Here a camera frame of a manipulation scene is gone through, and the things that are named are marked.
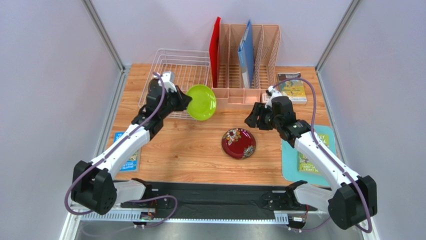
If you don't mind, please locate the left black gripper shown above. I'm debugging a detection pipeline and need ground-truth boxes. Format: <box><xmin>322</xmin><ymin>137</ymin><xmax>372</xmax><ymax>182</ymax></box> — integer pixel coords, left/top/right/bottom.
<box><xmin>159</xmin><ymin>85</ymin><xmax>193</xmax><ymax>120</ymax></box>

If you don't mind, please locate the green plate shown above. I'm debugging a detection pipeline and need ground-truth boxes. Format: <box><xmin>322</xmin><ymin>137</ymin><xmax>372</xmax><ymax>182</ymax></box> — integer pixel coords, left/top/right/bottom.
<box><xmin>186</xmin><ymin>84</ymin><xmax>217</xmax><ymax>121</ymax></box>

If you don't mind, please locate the red floral plate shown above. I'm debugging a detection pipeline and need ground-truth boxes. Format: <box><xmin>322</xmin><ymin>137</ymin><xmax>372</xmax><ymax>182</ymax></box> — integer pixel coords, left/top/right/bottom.
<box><xmin>221</xmin><ymin>128</ymin><xmax>257</xmax><ymax>160</ymax></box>

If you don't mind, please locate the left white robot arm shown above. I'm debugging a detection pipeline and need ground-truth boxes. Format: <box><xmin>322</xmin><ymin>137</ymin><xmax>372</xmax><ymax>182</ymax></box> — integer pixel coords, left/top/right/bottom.
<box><xmin>64</xmin><ymin>79</ymin><xmax>192</xmax><ymax>215</ymax></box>

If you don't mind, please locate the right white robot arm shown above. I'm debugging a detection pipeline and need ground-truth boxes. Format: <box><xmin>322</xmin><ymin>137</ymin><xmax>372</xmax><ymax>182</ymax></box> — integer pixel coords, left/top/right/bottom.
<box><xmin>244</xmin><ymin>96</ymin><xmax>377</xmax><ymax>233</ymax></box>

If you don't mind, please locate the pink desk file organizer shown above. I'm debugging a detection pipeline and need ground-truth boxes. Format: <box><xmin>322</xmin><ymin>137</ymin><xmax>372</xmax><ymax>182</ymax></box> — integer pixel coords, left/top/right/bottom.
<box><xmin>212</xmin><ymin>22</ymin><xmax>282</xmax><ymax>110</ymax></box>

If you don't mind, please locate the teal cutting board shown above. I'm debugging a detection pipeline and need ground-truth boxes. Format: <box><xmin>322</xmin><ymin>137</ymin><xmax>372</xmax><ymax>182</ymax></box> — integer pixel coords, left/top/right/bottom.
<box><xmin>281</xmin><ymin>125</ymin><xmax>337</xmax><ymax>187</ymax></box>

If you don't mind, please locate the illustrated book back right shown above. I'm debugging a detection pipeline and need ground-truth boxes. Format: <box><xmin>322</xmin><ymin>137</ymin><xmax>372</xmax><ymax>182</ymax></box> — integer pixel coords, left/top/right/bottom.
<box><xmin>277</xmin><ymin>72</ymin><xmax>308</xmax><ymax>105</ymax></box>

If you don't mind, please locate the red folder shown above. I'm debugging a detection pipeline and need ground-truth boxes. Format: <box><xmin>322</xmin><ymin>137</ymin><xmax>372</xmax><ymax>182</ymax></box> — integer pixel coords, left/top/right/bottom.
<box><xmin>209</xmin><ymin>16</ymin><xmax>221</xmax><ymax>88</ymax></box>

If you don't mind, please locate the green storey treehouse book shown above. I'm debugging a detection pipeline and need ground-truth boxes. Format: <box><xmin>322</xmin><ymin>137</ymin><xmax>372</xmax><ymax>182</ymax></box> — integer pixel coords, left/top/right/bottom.
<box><xmin>297</xmin><ymin>133</ymin><xmax>330</xmax><ymax>175</ymax></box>

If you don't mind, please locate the blue folder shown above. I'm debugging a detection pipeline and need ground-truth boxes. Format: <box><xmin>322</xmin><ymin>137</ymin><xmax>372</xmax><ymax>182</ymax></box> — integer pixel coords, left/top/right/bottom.
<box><xmin>237</xmin><ymin>19</ymin><xmax>255</xmax><ymax>89</ymax></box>

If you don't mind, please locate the blue storey treehouse book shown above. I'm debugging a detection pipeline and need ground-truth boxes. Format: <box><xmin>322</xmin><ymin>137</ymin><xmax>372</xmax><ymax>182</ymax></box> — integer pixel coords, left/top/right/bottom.
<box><xmin>113</xmin><ymin>131</ymin><xmax>139</xmax><ymax>173</ymax></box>

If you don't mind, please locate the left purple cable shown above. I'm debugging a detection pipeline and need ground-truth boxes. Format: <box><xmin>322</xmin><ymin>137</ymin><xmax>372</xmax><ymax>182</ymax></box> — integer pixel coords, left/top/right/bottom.
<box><xmin>63</xmin><ymin>71</ymin><xmax>179</xmax><ymax>229</ymax></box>

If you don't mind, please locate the purple cable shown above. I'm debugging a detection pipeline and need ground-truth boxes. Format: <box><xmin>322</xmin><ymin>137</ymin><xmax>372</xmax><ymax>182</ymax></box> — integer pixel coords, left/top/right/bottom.
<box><xmin>63</xmin><ymin>71</ymin><xmax>179</xmax><ymax>229</ymax></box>
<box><xmin>271</xmin><ymin>77</ymin><xmax>374</xmax><ymax>234</ymax></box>

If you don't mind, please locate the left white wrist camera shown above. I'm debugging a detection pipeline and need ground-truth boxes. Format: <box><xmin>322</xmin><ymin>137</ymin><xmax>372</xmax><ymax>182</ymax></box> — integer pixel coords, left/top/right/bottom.
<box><xmin>159</xmin><ymin>71</ymin><xmax>177</xmax><ymax>93</ymax></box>

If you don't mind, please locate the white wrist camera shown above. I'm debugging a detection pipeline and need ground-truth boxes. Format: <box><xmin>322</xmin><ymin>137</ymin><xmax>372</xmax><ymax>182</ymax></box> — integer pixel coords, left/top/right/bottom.
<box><xmin>159</xmin><ymin>71</ymin><xmax>177</xmax><ymax>93</ymax></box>
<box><xmin>265</xmin><ymin>85</ymin><xmax>283</xmax><ymax>108</ymax></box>

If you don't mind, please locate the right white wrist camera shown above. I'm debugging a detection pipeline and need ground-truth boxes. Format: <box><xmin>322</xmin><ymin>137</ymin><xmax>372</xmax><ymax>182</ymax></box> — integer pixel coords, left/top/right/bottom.
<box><xmin>265</xmin><ymin>85</ymin><xmax>283</xmax><ymax>108</ymax></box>

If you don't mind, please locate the white wire dish rack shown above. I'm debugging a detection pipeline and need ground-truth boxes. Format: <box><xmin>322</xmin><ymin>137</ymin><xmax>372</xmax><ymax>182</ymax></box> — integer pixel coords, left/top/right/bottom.
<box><xmin>138</xmin><ymin>48</ymin><xmax>211</xmax><ymax>108</ymax></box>

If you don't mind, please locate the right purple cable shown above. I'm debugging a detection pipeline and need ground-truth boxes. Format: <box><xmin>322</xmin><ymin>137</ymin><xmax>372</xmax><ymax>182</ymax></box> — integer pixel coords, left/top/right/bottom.
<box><xmin>271</xmin><ymin>77</ymin><xmax>374</xmax><ymax>234</ymax></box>

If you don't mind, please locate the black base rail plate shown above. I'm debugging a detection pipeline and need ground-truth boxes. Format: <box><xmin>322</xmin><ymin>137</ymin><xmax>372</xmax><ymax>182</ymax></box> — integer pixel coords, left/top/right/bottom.
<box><xmin>120</xmin><ymin>182</ymin><xmax>316</xmax><ymax>220</ymax></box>

